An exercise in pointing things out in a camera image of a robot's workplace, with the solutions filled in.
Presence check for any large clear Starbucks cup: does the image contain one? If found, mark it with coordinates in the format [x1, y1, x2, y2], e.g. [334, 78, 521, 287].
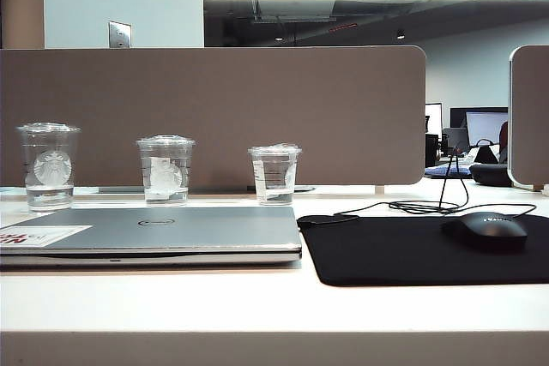
[15, 122, 82, 213]

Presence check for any narrow brown desk divider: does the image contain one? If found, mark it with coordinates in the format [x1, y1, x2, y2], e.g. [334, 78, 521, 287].
[508, 44, 549, 191]

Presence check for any silver Dell laptop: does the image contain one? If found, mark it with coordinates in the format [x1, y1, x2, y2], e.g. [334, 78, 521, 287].
[0, 206, 304, 267]

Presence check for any monitor with white screen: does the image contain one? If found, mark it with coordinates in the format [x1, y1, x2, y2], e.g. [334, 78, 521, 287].
[465, 111, 510, 147]

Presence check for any wide brown desk divider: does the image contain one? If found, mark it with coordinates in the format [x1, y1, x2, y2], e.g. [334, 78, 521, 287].
[0, 45, 427, 190]

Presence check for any medium clear Starbucks cup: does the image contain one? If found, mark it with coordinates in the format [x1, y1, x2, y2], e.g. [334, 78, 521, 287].
[136, 135, 197, 207]

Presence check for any metal wall plate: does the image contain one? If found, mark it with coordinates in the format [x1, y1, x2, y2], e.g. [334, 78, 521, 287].
[107, 20, 133, 49]

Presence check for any black oval case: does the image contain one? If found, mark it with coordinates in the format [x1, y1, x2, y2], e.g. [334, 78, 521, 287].
[469, 161, 514, 187]

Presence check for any blue cloth item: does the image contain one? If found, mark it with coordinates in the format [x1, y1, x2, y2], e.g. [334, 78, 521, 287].
[426, 163, 473, 179]

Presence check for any black computer mouse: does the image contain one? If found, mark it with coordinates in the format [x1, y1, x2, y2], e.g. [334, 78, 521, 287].
[441, 212, 528, 251]

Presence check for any black mouse cable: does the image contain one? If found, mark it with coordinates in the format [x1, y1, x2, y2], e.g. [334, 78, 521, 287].
[332, 147, 538, 225]

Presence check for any black mouse pad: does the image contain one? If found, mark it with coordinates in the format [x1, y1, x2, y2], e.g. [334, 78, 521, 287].
[296, 213, 549, 288]

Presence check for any white red laptop sticker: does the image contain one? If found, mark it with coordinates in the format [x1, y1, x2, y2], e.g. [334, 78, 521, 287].
[0, 224, 94, 249]

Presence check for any small clear plastic cup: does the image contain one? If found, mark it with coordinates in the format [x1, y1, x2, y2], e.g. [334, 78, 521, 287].
[247, 142, 303, 207]

